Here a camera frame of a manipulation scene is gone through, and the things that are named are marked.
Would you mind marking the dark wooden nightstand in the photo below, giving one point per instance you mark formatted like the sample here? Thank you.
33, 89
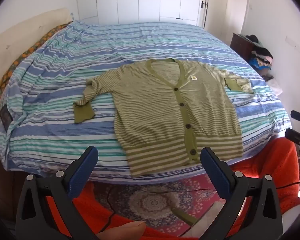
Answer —
240, 45

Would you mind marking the person's left hand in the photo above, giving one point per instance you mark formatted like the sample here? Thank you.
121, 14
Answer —
125, 231

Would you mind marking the white wall outlet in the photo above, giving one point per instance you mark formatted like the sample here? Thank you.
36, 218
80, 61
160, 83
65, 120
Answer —
293, 42

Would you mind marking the green cloth strip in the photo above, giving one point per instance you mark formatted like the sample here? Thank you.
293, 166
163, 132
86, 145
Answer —
186, 215

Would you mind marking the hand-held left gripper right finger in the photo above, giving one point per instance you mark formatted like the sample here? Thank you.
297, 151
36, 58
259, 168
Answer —
213, 170

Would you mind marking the pile of dark clothes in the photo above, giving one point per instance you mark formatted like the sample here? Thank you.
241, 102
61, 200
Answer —
261, 55

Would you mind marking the green striped cardigan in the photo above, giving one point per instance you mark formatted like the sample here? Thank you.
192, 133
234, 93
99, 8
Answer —
152, 110

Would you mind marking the patterned red rug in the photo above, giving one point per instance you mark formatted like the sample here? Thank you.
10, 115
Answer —
152, 202

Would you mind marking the bed with blue striped sheet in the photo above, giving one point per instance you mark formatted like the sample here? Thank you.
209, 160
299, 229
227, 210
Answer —
65, 130

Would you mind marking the white wardrobe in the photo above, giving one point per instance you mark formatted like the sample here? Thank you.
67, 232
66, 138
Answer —
150, 0

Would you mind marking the cream headboard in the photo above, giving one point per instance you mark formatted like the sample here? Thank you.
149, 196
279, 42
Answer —
22, 27

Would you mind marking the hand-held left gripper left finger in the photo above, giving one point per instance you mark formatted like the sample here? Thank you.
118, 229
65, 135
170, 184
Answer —
83, 172

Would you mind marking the orange fuzzy blanket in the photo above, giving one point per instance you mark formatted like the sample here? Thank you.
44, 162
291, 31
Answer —
272, 160

